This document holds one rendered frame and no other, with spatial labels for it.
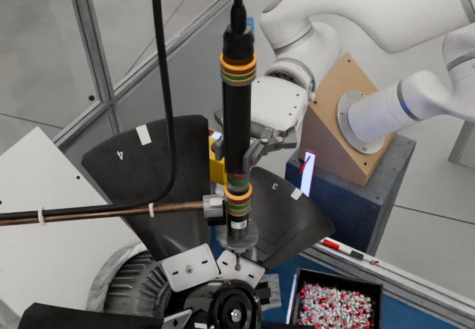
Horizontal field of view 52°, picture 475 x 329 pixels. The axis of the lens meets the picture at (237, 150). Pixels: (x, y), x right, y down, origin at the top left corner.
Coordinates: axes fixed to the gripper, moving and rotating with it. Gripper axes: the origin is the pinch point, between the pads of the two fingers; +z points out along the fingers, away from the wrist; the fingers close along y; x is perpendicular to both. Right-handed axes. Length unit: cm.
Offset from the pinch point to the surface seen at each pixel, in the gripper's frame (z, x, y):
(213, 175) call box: -31, -49, 25
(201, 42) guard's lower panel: -98, -60, 70
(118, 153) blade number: 1.6, -10.3, 22.2
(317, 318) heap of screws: -15, -65, -14
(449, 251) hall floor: -119, -150, -49
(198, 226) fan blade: 2.1, -19.6, 6.3
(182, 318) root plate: 15.0, -26.3, 2.0
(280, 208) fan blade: -17.9, -33.0, -0.5
